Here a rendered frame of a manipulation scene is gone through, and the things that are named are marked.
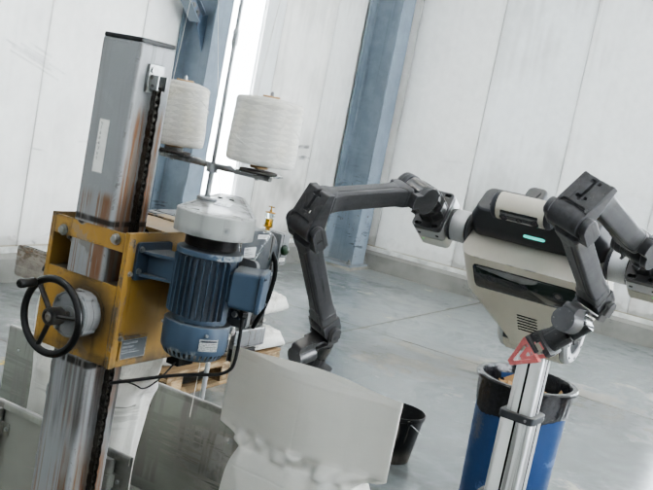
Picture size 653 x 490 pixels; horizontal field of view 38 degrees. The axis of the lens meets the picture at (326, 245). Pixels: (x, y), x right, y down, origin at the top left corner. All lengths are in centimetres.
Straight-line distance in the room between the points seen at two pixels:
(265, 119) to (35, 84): 526
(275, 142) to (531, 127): 851
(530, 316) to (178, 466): 121
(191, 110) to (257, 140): 24
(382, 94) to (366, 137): 52
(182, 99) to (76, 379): 70
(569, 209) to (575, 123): 849
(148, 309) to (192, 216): 29
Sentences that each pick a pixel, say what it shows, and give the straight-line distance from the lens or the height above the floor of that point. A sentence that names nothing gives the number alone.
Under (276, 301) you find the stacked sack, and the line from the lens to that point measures 600.
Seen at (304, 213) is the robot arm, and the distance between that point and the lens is 228.
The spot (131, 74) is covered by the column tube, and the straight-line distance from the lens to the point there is 214.
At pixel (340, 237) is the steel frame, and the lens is 1118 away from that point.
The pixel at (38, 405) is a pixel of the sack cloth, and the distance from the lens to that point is 288.
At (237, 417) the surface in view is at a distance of 249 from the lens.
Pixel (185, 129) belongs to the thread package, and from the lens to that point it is 233.
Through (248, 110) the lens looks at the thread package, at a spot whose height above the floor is 165.
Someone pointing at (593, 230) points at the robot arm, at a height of 155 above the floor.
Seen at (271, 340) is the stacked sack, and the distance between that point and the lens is 605.
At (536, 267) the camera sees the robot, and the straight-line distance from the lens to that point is 252.
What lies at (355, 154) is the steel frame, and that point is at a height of 130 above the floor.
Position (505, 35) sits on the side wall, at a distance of 1081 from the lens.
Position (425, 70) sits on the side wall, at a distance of 1111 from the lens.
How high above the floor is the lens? 167
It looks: 8 degrees down
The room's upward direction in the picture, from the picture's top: 11 degrees clockwise
